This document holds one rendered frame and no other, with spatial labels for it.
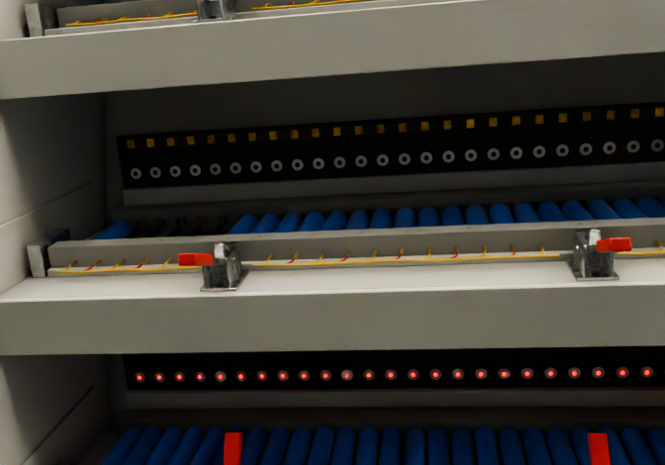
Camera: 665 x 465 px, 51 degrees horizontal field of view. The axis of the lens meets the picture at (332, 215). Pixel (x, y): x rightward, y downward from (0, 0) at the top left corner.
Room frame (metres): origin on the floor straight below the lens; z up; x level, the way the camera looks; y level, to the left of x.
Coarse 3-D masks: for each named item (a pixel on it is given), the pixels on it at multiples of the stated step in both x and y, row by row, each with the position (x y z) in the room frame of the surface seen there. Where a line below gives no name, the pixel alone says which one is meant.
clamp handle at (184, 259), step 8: (216, 248) 0.52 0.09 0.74; (224, 248) 0.52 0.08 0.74; (184, 256) 0.45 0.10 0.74; (192, 256) 0.45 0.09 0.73; (200, 256) 0.46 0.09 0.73; (208, 256) 0.47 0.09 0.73; (216, 256) 0.52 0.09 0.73; (224, 256) 0.52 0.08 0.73; (184, 264) 0.45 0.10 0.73; (192, 264) 0.45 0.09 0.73; (200, 264) 0.46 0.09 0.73; (208, 264) 0.47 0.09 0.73
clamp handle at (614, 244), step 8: (592, 232) 0.48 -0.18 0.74; (600, 232) 0.48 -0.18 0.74; (592, 240) 0.48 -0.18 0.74; (600, 240) 0.44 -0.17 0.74; (608, 240) 0.42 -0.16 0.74; (616, 240) 0.41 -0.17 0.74; (624, 240) 0.41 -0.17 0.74; (592, 248) 0.46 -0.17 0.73; (600, 248) 0.44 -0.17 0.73; (608, 248) 0.42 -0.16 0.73; (616, 248) 0.41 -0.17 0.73; (624, 248) 0.41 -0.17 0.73
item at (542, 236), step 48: (96, 240) 0.58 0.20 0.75; (144, 240) 0.57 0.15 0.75; (192, 240) 0.56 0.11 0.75; (240, 240) 0.55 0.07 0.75; (288, 240) 0.55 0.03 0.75; (336, 240) 0.54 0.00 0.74; (384, 240) 0.54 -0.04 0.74; (432, 240) 0.53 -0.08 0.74; (480, 240) 0.53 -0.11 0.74; (528, 240) 0.52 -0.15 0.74
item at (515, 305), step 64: (128, 192) 0.69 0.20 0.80; (192, 192) 0.69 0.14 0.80; (256, 192) 0.68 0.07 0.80; (320, 192) 0.67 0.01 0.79; (384, 192) 0.66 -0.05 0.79; (0, 256) 0.55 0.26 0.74; (0, 320) 0.54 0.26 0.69; (64, 320) 0.53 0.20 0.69; (128, 320) 0.52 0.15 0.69; (192, 320) 0.51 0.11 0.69; (256, 320) 0.51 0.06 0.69; (320, 320) 0.50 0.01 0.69; (384, 320) 0.50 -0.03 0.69; (448, 320) 0.49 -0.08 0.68; (512, 320) 0.48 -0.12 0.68; (576, 320) 0.48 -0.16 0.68; (640, 320) 0.47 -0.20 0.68
